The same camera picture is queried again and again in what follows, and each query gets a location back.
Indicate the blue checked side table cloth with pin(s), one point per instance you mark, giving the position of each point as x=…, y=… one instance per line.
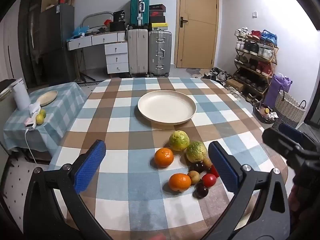
x=62, y=105

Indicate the checked tablecloth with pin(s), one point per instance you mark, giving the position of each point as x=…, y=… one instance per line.
x=140, y=205

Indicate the red shoe box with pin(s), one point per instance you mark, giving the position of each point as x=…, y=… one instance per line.
x=157, y=13

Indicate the blue plastic bags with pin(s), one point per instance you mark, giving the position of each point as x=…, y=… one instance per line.
x=80, y=31

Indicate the silver suitcase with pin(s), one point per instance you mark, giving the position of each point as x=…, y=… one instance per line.
x=160, y=55

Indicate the rows of assorted shoes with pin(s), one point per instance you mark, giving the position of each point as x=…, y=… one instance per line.
x=252, y=47

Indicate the small brown fruit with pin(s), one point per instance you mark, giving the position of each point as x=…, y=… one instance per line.
x=207, y=163
x=193, y=177

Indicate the black tripod stand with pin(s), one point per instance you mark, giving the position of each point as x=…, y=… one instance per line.
x=83, y=72

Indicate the wooden shoe rack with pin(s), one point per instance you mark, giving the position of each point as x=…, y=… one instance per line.
x=274, y=52

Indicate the wooden door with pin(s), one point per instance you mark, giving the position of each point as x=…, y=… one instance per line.
x=197, y=30

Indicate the small beige plate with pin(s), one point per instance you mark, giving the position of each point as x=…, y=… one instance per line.
x=48, y=98

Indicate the yellow shoe box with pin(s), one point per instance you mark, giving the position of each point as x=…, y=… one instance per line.
x=160, y=27

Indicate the white dotted seat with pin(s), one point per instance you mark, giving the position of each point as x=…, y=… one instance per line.
x=17, y=192

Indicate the small white device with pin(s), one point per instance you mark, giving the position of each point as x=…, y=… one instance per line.
x=34, y=108

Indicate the green yellow citrus fruit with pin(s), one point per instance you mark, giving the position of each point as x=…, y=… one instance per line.
x=196, y=152
x=179, y=141

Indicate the dark round object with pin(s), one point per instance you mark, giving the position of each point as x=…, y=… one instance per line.
x=6, y=87

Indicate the red tomato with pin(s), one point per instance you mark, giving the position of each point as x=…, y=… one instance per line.
x=209, y=180
x=214, y=171

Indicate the large cream plate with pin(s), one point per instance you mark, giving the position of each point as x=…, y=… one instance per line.
x=166, y=107

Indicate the small black box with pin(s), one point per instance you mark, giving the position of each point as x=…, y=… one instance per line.
x=119, y=16

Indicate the white drawer unit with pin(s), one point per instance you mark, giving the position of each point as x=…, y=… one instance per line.
x=117, y=57

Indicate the purple bag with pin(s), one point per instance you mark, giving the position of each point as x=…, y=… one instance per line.
x=276, y=90

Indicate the white desk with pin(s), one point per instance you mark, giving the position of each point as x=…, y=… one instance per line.
x=100, y=39

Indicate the white grey sneakers pair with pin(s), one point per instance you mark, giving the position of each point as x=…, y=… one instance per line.
x=235, y=94

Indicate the grey arched tube frame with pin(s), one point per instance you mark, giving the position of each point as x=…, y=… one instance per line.
x=96, y=13

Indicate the small cardboard box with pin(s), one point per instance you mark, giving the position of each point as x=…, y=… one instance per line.
x=235, y=85

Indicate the black basket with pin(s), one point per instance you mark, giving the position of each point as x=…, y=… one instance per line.
x=262, y=116

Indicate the white kettle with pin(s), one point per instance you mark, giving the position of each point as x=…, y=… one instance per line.
x=21, y=97

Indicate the pink power bank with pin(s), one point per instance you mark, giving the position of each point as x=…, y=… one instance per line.
x=30, y=125

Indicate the red cap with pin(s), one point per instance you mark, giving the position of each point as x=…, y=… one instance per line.
x=108, y=23

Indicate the grey fridge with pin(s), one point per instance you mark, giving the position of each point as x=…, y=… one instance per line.
x=57, y=42

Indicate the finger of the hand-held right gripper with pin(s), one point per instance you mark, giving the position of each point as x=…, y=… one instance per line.
x=275, y=140
x=291, y=131

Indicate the green yellow lemon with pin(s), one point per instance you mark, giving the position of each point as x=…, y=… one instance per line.
x=43, y=112

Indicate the teal suitcase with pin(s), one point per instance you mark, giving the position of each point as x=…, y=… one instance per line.
x=138, y=7

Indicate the dark plum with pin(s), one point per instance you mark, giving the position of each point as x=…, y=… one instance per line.
x=202, y=192
x=198, y=167

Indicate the beige suitcase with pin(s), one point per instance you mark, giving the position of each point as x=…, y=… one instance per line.
x=137, y=52

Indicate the grey floor mat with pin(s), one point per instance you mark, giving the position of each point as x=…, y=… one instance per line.
x=193, y=72

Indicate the person's right hand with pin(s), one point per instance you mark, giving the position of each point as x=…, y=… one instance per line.
x=294, y=197

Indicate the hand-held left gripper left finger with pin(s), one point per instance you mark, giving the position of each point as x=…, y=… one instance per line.
x=90, y=166

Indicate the dark tall cabinet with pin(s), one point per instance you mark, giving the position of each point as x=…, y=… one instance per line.
x=30, y=42

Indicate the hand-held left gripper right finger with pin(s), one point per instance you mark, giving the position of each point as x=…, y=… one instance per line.
x=222, y=166

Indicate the black shoe box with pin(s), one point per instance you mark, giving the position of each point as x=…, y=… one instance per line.
x=157, y=7
x=157, y=19

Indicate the woven basket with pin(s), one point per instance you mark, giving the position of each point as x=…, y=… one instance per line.
x=287, y=110

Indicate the pile of loose sneakers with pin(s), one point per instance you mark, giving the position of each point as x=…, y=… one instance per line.
x=217, y=75

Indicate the orange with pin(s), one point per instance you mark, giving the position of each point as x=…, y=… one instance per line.
x=163, y=158
x=179, y=182

